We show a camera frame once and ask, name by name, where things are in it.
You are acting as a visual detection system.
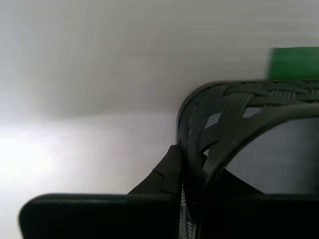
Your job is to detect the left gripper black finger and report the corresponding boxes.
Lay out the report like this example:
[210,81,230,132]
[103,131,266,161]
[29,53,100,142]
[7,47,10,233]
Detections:
[199,168,319,239]
[19,145,184,239]

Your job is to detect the black woven plastic basket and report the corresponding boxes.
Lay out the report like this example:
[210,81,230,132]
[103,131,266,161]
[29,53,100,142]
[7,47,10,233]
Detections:
[175,79,319,239]

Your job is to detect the green tape strip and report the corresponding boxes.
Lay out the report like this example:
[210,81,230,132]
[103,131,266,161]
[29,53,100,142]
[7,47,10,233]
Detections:
[266,47,319,81]

